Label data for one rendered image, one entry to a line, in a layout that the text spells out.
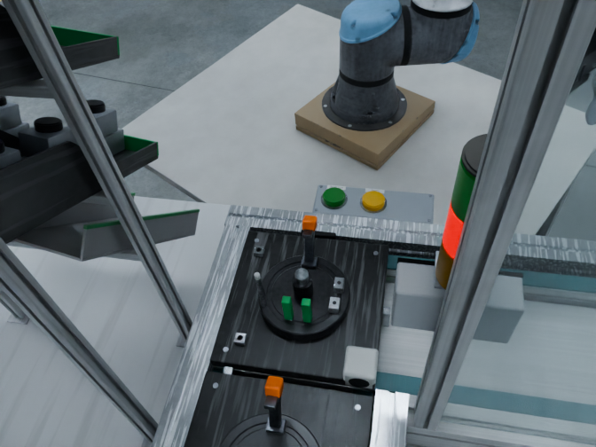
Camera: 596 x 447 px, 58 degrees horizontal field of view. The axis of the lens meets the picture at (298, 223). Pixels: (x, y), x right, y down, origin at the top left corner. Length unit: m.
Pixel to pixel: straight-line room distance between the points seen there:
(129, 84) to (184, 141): 1.78
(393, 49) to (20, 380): 0.90
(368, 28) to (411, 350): 0.59
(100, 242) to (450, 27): 0.75
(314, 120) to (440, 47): 0.30
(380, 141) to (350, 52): 0.19
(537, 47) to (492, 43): 2.83
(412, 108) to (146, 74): 2.05
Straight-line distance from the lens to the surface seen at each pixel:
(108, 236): 0.72
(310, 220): 0.80
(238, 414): 0.78
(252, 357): 0.81
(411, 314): 0.57
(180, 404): 0.82
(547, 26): 0.30
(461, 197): 0.42
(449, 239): 0.47
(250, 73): 1.45
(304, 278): 0.78
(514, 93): 0.32
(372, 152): 1.13
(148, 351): 0.98
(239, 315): 0.84
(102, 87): 3.09
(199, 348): 0.85
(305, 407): 0.77
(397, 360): 0.86
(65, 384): 1.01
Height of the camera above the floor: 1.70
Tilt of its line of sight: 51 degrees down
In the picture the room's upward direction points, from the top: 7 degrees counter-clockwise
